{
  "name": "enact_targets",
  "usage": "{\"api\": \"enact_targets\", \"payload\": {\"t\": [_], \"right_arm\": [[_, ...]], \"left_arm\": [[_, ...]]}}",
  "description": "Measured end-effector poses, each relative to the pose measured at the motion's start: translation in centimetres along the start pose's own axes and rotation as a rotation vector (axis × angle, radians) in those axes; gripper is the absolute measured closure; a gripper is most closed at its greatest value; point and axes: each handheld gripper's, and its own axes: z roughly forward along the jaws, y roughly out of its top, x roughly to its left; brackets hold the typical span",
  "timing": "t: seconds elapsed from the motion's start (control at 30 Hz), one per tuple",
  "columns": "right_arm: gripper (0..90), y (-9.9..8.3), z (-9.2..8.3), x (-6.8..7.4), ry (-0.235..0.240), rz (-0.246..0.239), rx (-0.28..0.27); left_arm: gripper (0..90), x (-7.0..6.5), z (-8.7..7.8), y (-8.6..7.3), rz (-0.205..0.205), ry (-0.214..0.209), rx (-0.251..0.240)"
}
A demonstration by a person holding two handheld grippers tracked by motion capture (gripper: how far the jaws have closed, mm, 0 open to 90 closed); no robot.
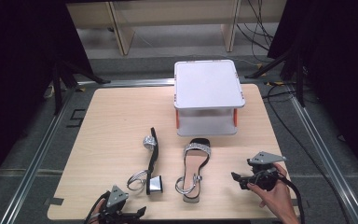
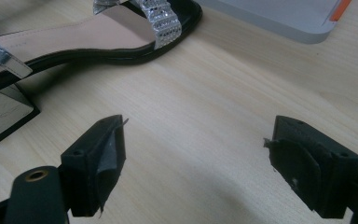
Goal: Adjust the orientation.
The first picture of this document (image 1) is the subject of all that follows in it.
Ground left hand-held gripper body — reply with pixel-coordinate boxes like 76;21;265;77
103;185;131;224

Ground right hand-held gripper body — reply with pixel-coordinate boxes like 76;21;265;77
246;151;287;191

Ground black silver-strap sandal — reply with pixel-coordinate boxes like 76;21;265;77
126;126;164;196
174;137;213;203

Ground white two-tier shoe rack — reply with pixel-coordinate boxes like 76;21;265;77
172;59;246;138

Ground person's left hand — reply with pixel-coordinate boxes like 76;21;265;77
88;199;107;224

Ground person's right hand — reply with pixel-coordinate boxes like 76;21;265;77
247;162;300;224

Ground black tripod stand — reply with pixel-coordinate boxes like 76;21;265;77
244;46;308;108
51;55;112;116

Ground black curtain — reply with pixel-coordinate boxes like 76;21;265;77
0;0;94;194
267;0;358;181

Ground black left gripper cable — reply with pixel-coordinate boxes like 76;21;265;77
83;190;111;224

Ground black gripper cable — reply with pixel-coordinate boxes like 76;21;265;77
276;174;307;224
83;190;111;224

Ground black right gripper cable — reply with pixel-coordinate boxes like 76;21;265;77
276;174;307;224

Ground black floor cable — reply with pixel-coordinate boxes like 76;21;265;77
262;83;352;224

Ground silver metal floor rail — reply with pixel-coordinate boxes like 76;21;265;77
0;90;76;224
76;77;176;88
287;87;358;224

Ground bundle of black floor cables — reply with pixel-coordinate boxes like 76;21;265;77
236;0;278;63

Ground light wooden desk frame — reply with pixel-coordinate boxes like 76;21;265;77
65;0;288;57

